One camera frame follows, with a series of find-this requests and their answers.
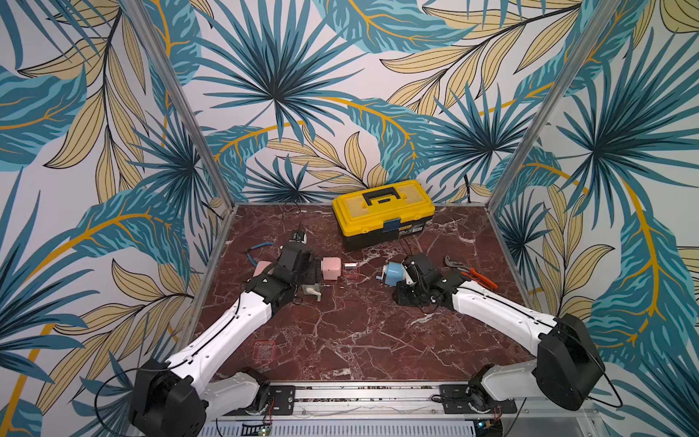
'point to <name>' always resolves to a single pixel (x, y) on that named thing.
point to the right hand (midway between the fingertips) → (396, 295)
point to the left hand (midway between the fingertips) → (304, 266)
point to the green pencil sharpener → (312, 289)
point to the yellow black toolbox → (381, 214)
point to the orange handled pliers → (471, 273)
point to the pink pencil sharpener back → (331, 268)
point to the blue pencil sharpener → (393, 273)
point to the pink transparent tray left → (264, 350)
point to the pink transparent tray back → (349, 269)
